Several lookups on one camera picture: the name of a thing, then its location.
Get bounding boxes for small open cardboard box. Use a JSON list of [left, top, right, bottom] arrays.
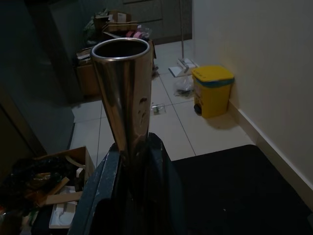
[[94, 10, 139, 32]]

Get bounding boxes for pink tape roll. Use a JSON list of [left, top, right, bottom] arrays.
[[127, 30, 145, 40]]

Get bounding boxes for small floor litter scrap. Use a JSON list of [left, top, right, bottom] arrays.
[[151, 104, 168, 116]]

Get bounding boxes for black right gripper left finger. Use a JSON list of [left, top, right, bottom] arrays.
[[68, 143, 123, 235]]

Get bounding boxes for clear plastic bag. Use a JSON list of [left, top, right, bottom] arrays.
[[173, 75, 196, 97]]

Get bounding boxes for cardboard box full of rubbish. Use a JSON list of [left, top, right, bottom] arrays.
[[0, 145, 96, 235]]

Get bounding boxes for yellow pedal bin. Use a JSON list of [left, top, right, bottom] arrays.
[[192, 65, 235, 119]]

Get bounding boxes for black plastic rubbish bag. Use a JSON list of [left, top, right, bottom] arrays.
[[4, 158, 74, 196]]

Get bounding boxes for grey cupboard doors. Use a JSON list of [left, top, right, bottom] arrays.
[[48, 0, 194, 46]]

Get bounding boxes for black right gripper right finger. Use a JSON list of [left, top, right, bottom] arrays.
[[144, 132, 186, 235]]

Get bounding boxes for large black floor mat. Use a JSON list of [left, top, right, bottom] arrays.
[[171, 144, 313, 235]]

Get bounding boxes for grey metal cabinet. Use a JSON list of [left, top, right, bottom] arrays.
[[0, 0, 79, 157]]

